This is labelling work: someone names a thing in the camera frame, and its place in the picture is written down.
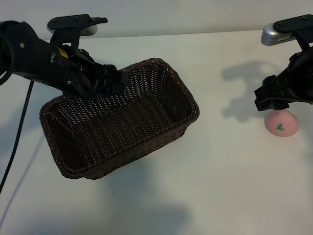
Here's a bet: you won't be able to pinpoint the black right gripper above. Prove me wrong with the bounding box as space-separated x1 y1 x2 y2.
254 46 313 112

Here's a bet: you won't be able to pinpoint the black right camera mount bracket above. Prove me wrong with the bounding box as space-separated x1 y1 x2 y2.
273 14 313 51

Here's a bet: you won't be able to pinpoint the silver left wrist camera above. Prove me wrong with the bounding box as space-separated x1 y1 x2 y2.
47 23 99 36

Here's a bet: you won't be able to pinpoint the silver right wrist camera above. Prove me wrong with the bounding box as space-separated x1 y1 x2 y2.
261 23 297 46

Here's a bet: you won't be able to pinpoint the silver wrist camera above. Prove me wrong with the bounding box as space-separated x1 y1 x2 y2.
47 23 99 36
261 23 297 46

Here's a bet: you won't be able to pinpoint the black gripper wire bundle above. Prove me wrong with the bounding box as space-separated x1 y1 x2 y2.
51 55 97 100

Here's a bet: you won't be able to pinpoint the black left camera mount bracket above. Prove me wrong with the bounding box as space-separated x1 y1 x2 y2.
46 14 92 49

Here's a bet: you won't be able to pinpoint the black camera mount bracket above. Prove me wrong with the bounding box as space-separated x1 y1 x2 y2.
46 14 92 49
273 14 313 51

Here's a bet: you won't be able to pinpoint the dark brown wicker basket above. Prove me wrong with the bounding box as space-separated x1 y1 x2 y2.
39 58 200 181

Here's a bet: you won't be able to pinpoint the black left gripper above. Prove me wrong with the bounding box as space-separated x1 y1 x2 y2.
48 45 128 100

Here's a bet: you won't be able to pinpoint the pink peach with green leaf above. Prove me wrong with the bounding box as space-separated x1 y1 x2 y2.
265 109 299 137

